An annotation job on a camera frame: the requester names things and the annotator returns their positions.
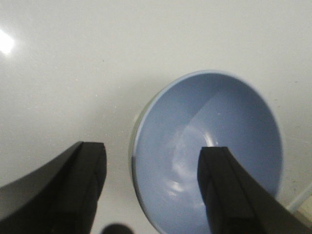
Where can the blue plastic bowl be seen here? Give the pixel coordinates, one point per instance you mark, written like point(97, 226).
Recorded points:
point(202, 109)

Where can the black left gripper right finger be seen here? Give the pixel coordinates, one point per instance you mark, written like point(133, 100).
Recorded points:
point(235, 202)

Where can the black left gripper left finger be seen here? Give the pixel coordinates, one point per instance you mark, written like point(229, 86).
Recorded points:
point(60, 197)

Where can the green plastic bowl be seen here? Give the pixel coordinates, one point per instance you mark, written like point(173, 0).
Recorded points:
point(131, 151)

